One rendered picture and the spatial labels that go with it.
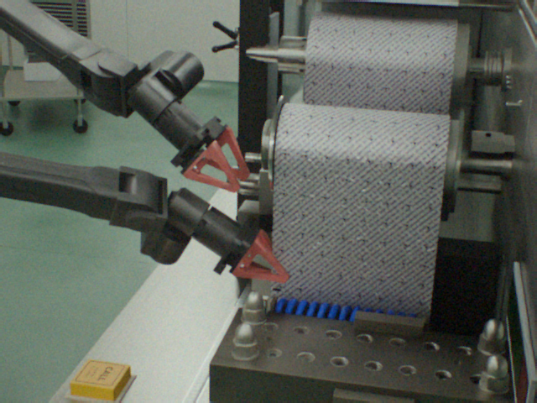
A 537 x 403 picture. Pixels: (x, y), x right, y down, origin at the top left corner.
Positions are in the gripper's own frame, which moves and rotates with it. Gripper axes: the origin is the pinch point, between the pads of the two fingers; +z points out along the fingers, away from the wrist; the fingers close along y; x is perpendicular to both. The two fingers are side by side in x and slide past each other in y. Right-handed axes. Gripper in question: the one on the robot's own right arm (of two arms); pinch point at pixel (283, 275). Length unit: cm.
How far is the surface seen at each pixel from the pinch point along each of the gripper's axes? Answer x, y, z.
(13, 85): -203, -412, -192
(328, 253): 7.2, 0.2, 3.4
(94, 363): -26.2, 7.8, -16.1
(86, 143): -192, -378, -120
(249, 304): -2.4, 8.2, -2.2
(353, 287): 4.9, 0.2, 9.3
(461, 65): 35.9, -24.1, 5.7
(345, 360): 2.1, 14.6, 11.9
